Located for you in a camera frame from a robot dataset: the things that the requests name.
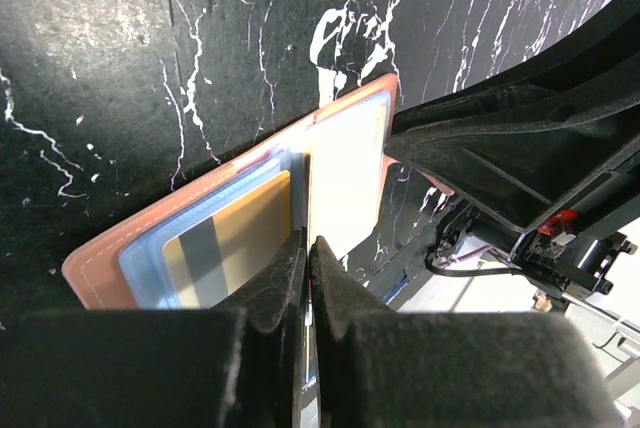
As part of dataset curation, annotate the gold magnetic stripe card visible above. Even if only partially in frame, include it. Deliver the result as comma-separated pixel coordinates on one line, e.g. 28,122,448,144
163,171,292,308

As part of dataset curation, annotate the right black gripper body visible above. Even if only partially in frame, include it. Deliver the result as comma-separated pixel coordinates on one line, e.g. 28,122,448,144
424,0,639,301

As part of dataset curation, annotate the pink leather card holder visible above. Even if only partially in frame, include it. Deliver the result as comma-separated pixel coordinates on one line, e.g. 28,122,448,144
61,72,456,312

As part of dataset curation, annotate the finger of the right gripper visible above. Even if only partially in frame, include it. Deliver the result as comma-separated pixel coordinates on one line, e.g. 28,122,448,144
385,85,639,233

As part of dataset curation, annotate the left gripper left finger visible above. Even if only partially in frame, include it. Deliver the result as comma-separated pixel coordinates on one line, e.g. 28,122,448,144
1,231,307,427

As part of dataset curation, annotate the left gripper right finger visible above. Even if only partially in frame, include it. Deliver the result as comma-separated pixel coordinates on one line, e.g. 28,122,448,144
309,238,620,427

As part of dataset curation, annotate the beige printed card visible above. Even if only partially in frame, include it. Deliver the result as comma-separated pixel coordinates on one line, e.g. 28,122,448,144
309,94,391,258

